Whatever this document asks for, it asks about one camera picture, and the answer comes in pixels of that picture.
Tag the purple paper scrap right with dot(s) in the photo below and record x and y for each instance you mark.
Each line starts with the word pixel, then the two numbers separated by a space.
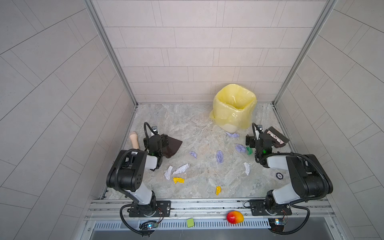
pixel 240 148

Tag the yellow bagged trash bin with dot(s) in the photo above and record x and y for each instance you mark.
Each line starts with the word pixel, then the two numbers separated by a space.
pixel 233 106

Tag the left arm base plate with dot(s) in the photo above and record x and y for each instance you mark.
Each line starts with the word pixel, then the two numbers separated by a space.
pixel 163 207

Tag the purple paper scrap centre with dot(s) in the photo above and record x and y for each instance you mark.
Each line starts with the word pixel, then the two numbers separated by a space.
pixel 220 157

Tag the green paper scrap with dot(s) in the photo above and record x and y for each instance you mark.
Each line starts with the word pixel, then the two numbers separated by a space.
pixel 249 151

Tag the yellow paper scrap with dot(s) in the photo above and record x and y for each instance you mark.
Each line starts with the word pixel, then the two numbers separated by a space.
pixel 218 190
pixel 179 180

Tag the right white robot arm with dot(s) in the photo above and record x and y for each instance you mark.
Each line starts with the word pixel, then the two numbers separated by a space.
pixel 308 179

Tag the aluminium rail frame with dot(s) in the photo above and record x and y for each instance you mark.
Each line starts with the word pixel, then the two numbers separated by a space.
pixel 207 214

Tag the left circuit board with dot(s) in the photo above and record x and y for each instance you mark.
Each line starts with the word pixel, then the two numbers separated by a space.
pixel 149 226

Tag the right circuit board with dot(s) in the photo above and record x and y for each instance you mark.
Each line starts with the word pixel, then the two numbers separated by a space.
pixel 277 225

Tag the white paper scrap right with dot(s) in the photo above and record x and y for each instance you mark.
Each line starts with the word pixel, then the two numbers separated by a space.
pixel 247 168

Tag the circuit board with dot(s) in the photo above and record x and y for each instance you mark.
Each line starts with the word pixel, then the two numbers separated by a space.
pixel 149 226
pixel 277 225

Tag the purple paper scrap far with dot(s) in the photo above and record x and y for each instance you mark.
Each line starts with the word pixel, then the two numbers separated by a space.
pixel 234 135

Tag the dark brown dustpan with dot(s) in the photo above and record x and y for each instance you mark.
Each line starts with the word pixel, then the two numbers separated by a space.
pixel 170 146

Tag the white paper scrap left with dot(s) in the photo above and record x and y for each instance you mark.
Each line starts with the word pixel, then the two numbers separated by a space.
pixel 168 173

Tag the beige wooden pestle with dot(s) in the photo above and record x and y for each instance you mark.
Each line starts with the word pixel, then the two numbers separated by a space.
pixel 133 136

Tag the red yellow toy mango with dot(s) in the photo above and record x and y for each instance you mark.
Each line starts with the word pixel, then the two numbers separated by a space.
pixel 235 217

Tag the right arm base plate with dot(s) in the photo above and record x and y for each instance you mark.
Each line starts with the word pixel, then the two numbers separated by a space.
pixel 259 207

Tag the vertical aluminium corner post left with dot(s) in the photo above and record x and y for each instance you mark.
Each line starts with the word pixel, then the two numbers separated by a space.
pixel 90 7

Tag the white paper scrap long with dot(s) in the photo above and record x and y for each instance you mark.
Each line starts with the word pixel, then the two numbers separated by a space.
pixel 181 169

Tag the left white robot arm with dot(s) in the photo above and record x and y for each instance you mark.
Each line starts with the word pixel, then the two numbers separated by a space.
pixel 127 173

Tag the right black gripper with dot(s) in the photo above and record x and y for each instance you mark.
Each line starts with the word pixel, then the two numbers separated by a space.
pixel 264 139

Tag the small purple paper scrap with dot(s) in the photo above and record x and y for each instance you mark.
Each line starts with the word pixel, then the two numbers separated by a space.
pixel 193 154

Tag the green foam cube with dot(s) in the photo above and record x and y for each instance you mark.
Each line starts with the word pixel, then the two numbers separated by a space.
pixel 190 223

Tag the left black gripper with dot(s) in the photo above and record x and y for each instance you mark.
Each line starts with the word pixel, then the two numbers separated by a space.
pixel 162 144

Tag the vertical aluminium corner post right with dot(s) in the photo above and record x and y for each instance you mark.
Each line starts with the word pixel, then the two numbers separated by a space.
pixel 324 14

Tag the yellow paper scrap left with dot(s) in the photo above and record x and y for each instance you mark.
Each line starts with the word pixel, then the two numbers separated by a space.
pixel 179 180

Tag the yellow paper scrap front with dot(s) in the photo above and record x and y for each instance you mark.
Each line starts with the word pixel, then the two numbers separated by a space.
pixel 218 190

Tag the vertical aluminium corner post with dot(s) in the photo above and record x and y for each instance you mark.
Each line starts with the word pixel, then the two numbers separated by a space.
pixel 90 7
pixel 324 14

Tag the brown hand brush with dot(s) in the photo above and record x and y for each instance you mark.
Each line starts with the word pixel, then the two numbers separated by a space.
pixel 279 139

